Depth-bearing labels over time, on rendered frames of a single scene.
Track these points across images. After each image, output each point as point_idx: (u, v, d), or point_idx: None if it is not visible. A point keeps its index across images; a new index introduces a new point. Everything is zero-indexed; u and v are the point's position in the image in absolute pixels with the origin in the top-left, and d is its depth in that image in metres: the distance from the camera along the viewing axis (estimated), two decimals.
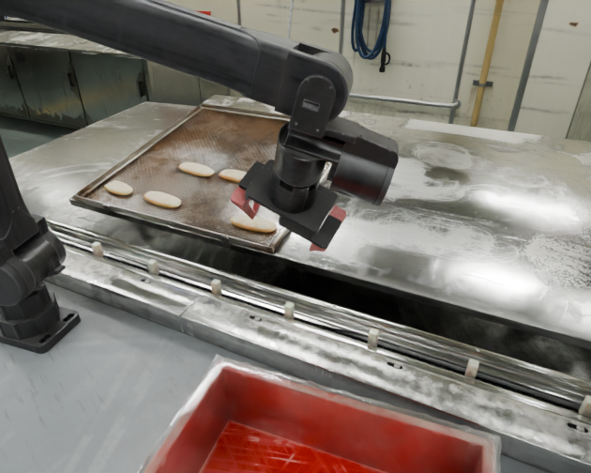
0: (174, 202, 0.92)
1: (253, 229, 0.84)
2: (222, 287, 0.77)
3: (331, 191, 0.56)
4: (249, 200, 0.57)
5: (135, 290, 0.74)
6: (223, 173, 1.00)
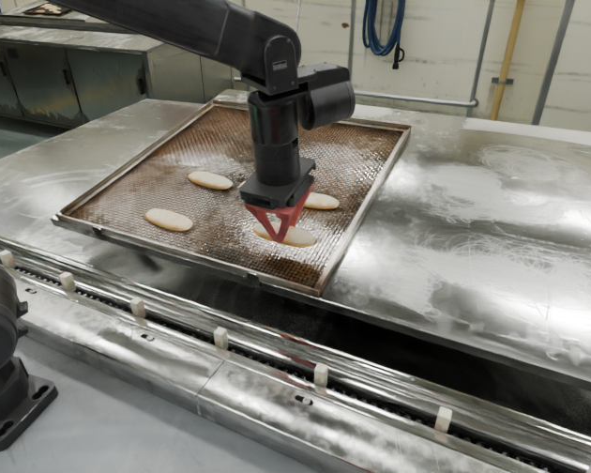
0: (184, 223, 0.72)
1: (285, 242, 0.62)
2: (252, 344, 0.56)
3: None
4: (285, 207, 0.57)
5: (133, 351, 0.54)
6: None
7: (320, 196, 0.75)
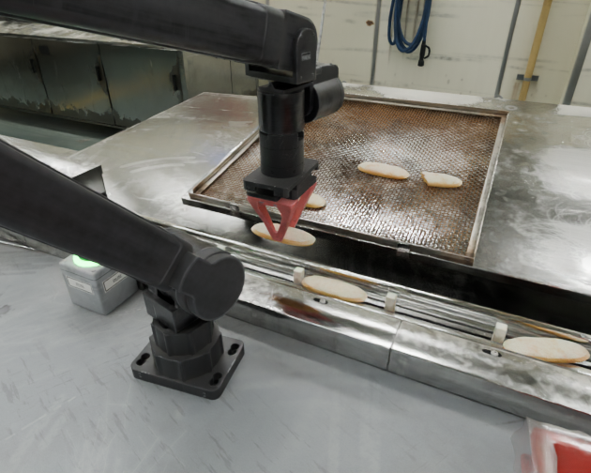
0: (319, 201, 0.76)
1: (563, 359, 0.52)
2: (416, 308, 0.60)
3: None
4: (287, 202, 0.57)
5: (313, 312, 0.58)
6: (364, 166, 0.83)
7: (443, 175, 0.79)
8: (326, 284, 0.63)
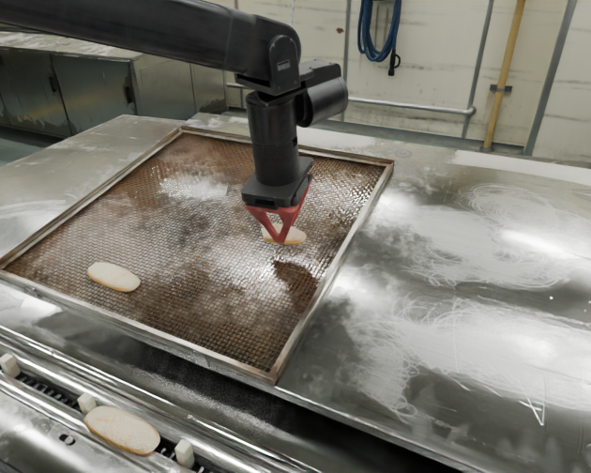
0: (129, 282, 0.63)
1: None
2: (193, 447, 0.47)
3: None
4: (287, 206, 0.57)
5: (46, 461, 0.45)
6: (92, 419, 0.49)
7: None
8: None
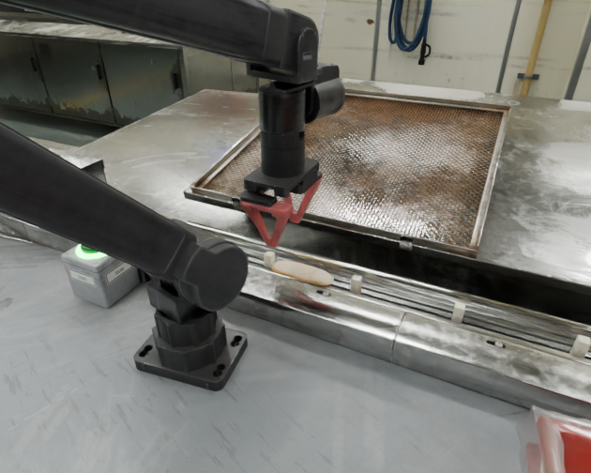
0: (325, 277, 0.64)
1: None
2: (420, 300, 0.60)
3: None
4: (281, 207, 0.56)
5: (316, 304, 0.58)
6: None
7: None
8: None
